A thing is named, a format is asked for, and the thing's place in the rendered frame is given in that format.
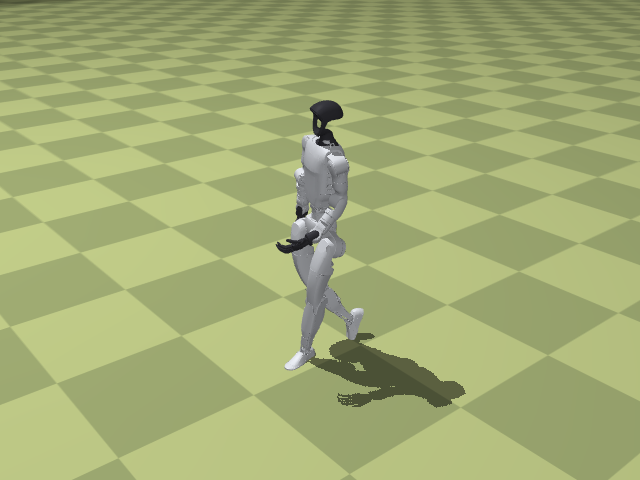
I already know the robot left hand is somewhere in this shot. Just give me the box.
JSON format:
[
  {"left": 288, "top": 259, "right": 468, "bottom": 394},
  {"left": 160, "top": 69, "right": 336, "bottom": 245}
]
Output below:
[{"left": 276, "top": 230, "right": 319, "bottom": 254}]

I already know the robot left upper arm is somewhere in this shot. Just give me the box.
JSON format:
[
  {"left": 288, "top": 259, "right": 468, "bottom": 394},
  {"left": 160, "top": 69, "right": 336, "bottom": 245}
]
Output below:
[{"left": 327, "top": 152, "right": 349, "bottom": 209}]

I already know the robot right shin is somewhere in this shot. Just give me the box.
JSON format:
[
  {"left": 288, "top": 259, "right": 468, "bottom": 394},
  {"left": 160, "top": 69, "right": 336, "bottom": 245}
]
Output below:
[{"left": 305, "top": 286, "right": 353, "bottom": 325}]

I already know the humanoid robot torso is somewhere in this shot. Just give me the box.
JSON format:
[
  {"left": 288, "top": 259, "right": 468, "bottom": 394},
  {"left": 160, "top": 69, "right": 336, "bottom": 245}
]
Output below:
[{"left": 304, "top": 136, "right": 345, "bottom": 239}]

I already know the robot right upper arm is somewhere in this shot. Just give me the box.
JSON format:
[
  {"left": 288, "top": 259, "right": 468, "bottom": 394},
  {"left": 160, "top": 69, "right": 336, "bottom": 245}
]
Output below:
[{"left": 294, "top": 135, "right": 316, "bottom": 185}]

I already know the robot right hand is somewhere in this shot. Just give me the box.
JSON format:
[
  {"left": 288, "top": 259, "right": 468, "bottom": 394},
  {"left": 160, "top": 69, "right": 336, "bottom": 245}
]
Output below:
[{"left": 295, "top": 206, "right": 308, "bottom": 221}]

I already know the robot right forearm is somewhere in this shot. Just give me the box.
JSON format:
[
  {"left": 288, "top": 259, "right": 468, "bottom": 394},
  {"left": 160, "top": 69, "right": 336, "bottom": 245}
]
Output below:
[{"left": 296, "top": 181, "right": 309, "bottom": 214}]

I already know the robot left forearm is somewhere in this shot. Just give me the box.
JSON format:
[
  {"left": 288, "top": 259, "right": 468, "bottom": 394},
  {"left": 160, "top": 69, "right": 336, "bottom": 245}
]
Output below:
[{"left": 309, "top": 198, "right": 347, "bottom": 244}]

